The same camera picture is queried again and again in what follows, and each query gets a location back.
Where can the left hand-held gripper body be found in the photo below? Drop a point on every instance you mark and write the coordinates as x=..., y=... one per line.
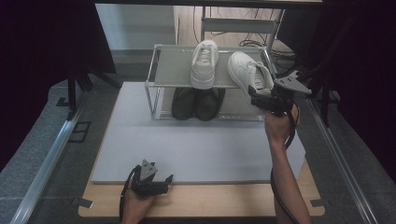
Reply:
x=146, y=188

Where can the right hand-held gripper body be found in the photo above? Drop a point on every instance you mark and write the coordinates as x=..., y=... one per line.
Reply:
x=281, y=102

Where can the white sneaker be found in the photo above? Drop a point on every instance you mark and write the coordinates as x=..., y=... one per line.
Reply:
x=204, y=65
x=244, y=70

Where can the black slipper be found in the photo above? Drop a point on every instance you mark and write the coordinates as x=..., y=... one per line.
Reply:
x=208, y=104
x=183, y=104

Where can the metal frame shoe rack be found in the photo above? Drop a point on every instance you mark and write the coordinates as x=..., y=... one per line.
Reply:
x=174, y=68

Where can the person's left hand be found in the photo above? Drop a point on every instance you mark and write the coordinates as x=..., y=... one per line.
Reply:
x=135, y=207

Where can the person's right hand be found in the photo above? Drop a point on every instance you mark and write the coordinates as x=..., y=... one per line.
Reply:
x=277, y=129

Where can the white power strip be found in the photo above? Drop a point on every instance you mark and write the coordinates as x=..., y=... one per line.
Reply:
x=291, y=74

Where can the pale grey foam board mat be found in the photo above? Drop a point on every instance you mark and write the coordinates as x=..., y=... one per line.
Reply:
x=186, y=149

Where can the black metal stand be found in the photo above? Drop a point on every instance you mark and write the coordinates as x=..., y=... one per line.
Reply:
x=72, y=93
x=325, y=105

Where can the black curtain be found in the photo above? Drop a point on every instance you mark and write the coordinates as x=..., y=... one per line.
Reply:
x=31, y=62
x=367, y=93

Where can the white metal desk frame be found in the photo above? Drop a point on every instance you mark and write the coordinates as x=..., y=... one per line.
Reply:
x=236, y=25

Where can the aluminium rail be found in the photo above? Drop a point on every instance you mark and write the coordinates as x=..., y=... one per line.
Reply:
x=342, y=168
x=46, y=168

